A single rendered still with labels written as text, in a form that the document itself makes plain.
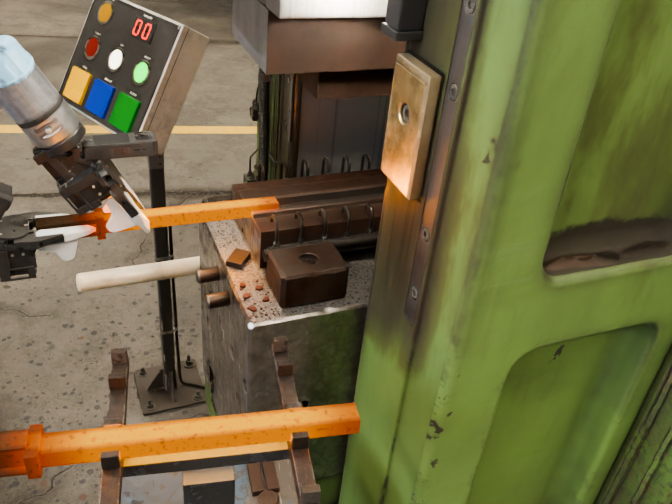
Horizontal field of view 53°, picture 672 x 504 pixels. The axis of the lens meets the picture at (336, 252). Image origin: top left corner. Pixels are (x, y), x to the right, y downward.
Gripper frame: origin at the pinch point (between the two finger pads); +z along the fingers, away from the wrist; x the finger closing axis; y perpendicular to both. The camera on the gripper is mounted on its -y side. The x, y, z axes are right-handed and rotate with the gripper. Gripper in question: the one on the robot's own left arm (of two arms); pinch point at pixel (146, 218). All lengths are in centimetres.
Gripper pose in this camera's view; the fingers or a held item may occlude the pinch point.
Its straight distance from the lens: 119.0
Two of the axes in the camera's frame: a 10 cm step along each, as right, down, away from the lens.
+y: -8.5, 5.2, -0.4
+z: 3.7, 6.6, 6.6
